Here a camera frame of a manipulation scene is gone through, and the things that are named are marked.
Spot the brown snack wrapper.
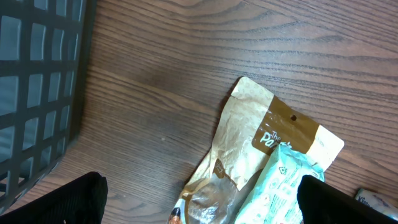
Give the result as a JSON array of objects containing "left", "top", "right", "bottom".
[{"left": 168, "top": 77, "right": 344, "bottom": 223}]

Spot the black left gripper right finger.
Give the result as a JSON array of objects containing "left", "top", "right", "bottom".
[{"left": 297, "top": 175, "right": 397, "bottom": 224}]

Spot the teal tissue pack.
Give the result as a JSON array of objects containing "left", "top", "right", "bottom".
[{"left": 355, "top": 189, "right": 397, "bottom": 221}]

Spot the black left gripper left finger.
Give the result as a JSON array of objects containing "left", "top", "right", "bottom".
[{"left": 1, "top": 172, "right": 108, "bottom": 224}]

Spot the teal snack packet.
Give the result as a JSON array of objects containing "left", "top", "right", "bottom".
[{"left": 234, "top": 142, "right": 325, "bottom": 224}]

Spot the grey plastic mesh basket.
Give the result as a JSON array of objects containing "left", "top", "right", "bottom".
[{"left": 1, "top": 0, "right": 97, "bottom": 212}]

